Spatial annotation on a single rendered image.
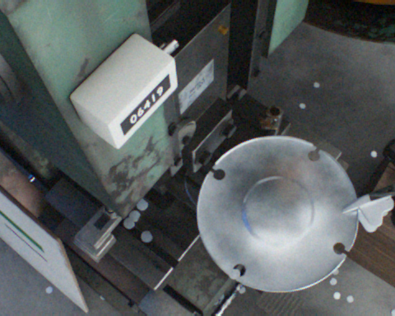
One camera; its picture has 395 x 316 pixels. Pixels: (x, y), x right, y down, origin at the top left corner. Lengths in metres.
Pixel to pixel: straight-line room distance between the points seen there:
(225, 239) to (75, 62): 0.58
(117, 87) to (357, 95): 1.68
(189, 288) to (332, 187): 0.34
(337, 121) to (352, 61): 0.30
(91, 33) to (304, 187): 0.63
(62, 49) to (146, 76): 0.06
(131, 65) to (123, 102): 0.03
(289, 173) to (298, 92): 1.05
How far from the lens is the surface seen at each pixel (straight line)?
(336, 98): 1.95
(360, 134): 1.90
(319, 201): 0.89
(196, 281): 0.99
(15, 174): 1.05
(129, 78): 0.35
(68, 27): 0.31
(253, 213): 0.86
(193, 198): 0.89
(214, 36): 0.61
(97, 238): 0.92
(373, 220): 0.87
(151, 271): 0.94
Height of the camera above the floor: 1.62
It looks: 70 degrees down
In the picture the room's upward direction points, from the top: 7 degrees clockwise
